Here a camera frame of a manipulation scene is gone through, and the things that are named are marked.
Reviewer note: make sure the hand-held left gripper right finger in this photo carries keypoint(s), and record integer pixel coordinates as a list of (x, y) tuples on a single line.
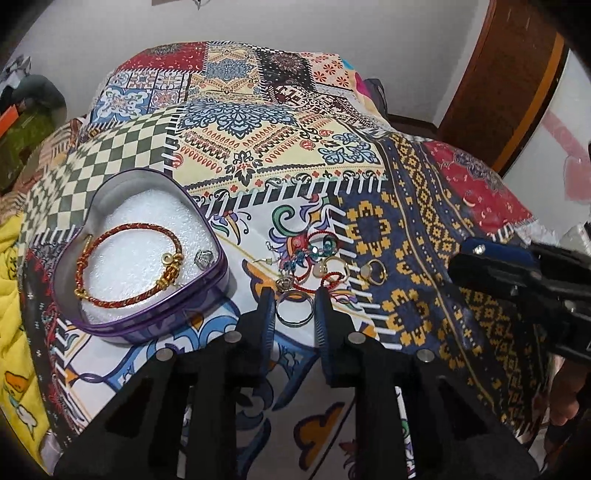
[(323, 323)]

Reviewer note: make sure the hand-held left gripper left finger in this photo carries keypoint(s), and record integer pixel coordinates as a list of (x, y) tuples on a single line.
[(267, 323)]

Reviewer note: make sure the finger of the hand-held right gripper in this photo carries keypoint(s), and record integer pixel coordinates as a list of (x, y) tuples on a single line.
[(489, 277), (503, 249)]

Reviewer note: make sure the purple heart-shaped tin box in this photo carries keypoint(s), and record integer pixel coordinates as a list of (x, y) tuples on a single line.
[(138, 332)]

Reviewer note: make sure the person's right hand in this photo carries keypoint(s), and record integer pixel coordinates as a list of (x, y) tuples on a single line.
[(564, 392)]

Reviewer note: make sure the thin hook earring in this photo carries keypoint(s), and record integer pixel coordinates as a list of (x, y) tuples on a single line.
[(269, 261)]

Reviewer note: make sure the blue beaded earring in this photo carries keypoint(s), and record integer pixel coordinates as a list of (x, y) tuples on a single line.
[(292, 265)]

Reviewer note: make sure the clear plastic bag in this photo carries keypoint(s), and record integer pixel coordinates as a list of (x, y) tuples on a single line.
[(576, 236)]

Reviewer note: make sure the white panel with pink print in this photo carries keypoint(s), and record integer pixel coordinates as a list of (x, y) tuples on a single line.
[(554, 152)]

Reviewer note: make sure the white foam pad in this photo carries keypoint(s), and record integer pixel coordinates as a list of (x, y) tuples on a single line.
[(138, 263)]

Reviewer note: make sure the brown wooden door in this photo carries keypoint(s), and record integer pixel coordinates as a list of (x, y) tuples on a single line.
[(503, 78)]

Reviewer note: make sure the colourful patchwork blanket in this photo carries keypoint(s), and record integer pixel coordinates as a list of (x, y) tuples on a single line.
[(277, 152)]

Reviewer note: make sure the dark cloth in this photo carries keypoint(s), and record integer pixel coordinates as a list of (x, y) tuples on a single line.
[(379, 99)]

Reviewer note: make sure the yellow printed blanket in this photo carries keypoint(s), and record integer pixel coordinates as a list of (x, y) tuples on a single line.
[(18, 323)]

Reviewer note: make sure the green cloth pile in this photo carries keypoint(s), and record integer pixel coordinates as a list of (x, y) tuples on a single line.
[(27, 134)]

